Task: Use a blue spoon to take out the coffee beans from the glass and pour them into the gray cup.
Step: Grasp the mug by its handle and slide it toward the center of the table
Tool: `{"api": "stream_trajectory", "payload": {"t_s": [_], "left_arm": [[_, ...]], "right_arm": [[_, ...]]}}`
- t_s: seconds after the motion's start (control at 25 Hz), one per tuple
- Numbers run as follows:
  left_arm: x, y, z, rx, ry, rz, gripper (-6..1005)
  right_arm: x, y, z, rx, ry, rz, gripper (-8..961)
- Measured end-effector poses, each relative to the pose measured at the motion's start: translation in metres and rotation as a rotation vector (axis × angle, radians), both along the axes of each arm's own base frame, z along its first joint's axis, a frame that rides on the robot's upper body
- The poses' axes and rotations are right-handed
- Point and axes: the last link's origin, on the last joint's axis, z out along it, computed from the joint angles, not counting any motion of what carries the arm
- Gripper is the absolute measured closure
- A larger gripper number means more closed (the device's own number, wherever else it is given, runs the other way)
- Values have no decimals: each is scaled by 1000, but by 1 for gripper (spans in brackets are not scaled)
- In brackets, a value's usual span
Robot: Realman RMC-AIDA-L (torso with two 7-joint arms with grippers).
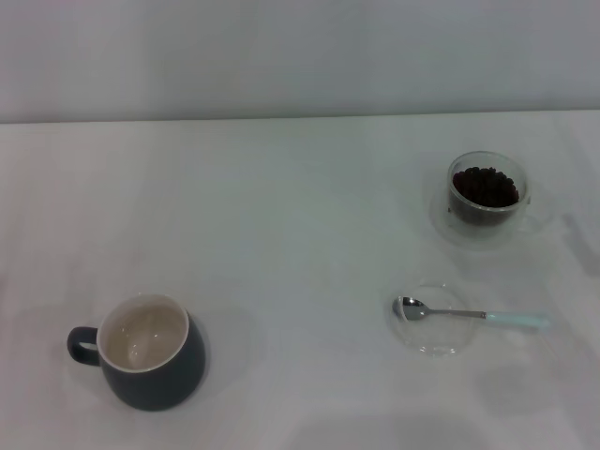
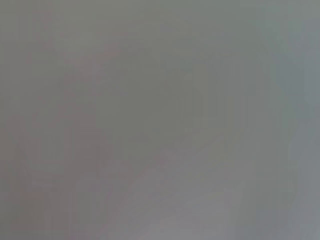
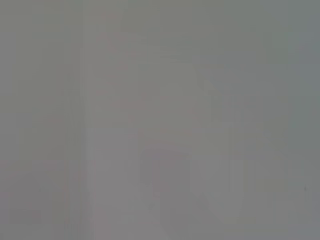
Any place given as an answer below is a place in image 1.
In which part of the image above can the dark blue ceramic mug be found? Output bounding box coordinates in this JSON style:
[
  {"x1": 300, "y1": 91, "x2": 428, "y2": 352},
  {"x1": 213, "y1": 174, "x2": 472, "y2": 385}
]
[{"x1": 67, "y1": 293, "x2": 207, "y2": 413}]

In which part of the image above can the metal spoon with blue handle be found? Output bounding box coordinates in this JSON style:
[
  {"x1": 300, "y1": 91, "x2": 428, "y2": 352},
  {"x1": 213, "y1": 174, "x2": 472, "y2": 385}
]
[{"x1": 391, "y1": 294, "x2": 551, "y2": 331}]

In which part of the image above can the clear glass cup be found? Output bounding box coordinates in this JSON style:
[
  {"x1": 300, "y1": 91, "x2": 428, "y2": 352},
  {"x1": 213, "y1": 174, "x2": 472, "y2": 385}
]
[{"x1": 446, "y1": 150, "x2": 548, "y2": 236}]

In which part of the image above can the coffee beans heap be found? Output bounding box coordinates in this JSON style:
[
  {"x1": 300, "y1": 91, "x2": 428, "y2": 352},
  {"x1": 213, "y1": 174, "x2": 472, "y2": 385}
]
[{"x1": 451, "y1": 165, "x2": 520, "y2": 209}]

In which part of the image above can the clear glass saucer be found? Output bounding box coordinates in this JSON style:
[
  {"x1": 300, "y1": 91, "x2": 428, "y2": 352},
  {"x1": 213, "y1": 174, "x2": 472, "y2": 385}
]
[{"x1": 429, "y1": 179, "x2": 550, "y2": 250}]

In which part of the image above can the clear glass dish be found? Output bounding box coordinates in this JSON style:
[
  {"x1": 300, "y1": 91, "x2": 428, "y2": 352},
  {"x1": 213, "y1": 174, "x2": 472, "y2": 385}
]
[{"x1": 387, "y1": 279, "x2": 480, "y2": 360}]

